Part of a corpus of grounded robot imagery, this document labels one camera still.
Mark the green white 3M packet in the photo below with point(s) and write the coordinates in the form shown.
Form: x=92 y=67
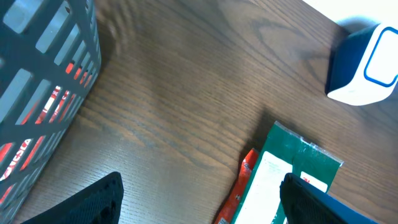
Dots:
x=284 y=152

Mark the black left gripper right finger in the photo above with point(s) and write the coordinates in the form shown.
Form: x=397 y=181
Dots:
x=304 y=203

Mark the red snack packet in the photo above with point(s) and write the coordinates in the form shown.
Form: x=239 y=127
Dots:
x=228 y=209

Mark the grey plastic mesh basket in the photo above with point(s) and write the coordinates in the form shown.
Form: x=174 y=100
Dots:
x=50 y=59

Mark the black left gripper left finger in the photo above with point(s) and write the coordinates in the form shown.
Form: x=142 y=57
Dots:
x=98 y=203

